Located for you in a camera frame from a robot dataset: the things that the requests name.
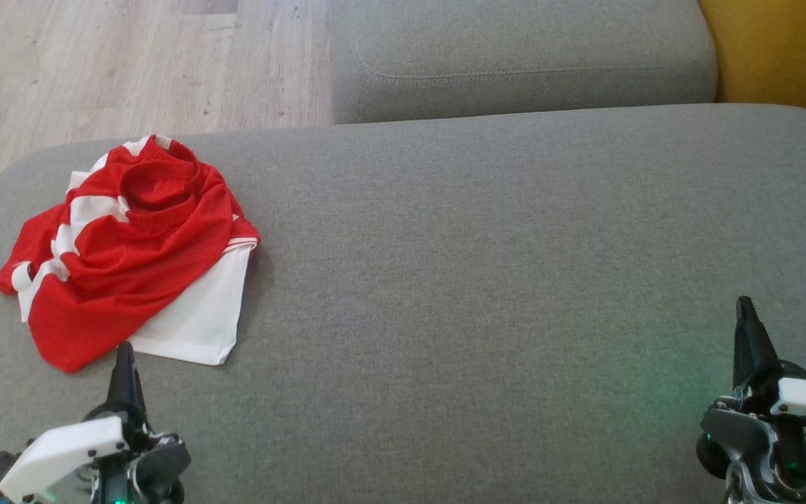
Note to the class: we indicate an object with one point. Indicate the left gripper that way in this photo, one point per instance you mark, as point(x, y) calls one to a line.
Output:
point(67, 448)

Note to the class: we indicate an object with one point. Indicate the large grey sofa cushion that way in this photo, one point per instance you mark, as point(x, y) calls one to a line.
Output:
point(480, 315)

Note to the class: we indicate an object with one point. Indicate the red garment with white panel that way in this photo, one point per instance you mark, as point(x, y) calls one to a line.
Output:
point(200, 315)

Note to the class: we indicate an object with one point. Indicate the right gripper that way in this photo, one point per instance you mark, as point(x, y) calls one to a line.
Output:
point(795, 434)

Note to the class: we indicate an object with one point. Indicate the red mesh jersey white stripes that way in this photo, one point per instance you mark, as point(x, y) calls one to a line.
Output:
point(151, 238)

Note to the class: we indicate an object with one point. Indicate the grey sofa seat cushion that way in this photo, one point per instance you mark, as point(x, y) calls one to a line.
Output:
point(515, 42)

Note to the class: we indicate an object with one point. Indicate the yellow sofa back cushion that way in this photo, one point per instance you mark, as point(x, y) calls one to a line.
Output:
point(788, 49)

